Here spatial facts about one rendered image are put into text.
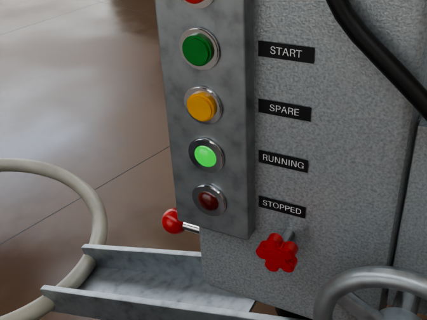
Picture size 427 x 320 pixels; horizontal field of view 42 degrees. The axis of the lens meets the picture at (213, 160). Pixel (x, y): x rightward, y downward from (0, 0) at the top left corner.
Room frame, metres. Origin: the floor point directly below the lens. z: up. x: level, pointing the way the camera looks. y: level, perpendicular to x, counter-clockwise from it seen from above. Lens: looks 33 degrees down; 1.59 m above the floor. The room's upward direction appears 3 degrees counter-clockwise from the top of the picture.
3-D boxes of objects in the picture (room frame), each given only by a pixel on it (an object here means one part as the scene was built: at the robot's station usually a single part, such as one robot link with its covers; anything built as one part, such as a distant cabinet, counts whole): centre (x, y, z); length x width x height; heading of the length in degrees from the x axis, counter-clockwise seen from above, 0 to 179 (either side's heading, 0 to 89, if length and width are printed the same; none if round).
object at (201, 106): (0.42, 0.01, 1.37); 0.03 x 0.01 x 0.03; 62
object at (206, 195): (0.42, 0.01, 1.27); 0.02 x 0.01 x 0.02; 62
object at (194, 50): (0.42, 0.01, 1.42); 0.03 x 0.01 x 0.03; 62
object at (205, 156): (0.42, 0.01, 1.32); 0.02 x 0.01 x 0.02; 62
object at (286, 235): (0.39, -0.06, 1.24); 0.04 x 0.04 x 0.04; 62
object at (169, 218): (0.50, 0.03, 1.17); 0.08 x 0.03 x 0.03; 62
